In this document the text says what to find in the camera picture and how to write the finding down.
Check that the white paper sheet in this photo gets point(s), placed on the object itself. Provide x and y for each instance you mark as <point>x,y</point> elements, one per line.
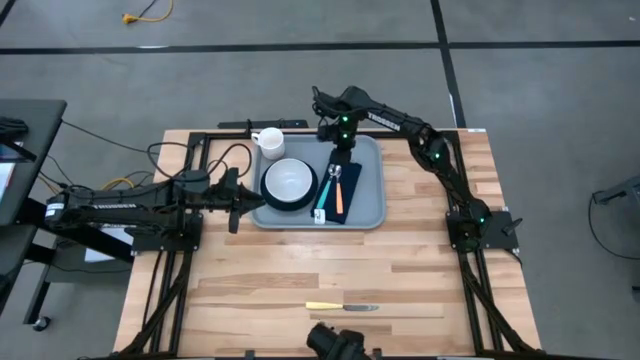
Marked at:
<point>107,247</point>

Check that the black aluminium table frame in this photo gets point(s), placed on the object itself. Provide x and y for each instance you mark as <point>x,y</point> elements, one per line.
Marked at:
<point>220,134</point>

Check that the grey stand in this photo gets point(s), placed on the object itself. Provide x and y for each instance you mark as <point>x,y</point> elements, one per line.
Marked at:
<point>620,192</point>

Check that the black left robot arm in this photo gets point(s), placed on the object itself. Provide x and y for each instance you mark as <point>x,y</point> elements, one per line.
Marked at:
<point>125,206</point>

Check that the dark teal plate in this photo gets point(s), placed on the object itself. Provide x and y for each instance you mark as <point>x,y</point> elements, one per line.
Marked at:
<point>290,206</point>

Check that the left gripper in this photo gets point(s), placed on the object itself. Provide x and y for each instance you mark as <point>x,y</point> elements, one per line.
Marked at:
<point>222,195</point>

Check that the black power strip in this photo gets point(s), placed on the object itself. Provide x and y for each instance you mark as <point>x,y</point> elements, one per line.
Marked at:
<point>280,123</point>

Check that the grey plastic tray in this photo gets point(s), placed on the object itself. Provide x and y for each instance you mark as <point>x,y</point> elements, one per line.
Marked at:
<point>370,200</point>

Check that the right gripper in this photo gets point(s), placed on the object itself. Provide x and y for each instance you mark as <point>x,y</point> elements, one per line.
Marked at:
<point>345,127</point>

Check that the black bundle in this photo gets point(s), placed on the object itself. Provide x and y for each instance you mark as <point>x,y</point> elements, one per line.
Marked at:
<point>11,129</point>

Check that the dark navy cloth napkin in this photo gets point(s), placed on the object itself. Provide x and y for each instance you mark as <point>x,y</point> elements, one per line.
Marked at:
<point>352,185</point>

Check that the black table clamp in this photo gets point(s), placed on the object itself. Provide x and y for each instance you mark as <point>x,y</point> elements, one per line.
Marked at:
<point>248,354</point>
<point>377,355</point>

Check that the black desk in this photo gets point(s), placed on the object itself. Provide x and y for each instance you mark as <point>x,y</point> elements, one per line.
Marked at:
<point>35,130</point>

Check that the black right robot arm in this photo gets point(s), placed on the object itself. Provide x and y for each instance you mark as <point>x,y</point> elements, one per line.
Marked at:
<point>385,120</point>

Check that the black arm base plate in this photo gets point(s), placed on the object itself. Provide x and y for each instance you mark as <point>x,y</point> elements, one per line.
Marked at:
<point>502,240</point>
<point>150,244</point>

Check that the white ceramic bowl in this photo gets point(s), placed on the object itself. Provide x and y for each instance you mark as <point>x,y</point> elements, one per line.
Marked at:
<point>288,180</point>

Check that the white mug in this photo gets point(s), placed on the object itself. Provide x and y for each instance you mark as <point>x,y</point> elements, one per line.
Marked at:
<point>272,142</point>

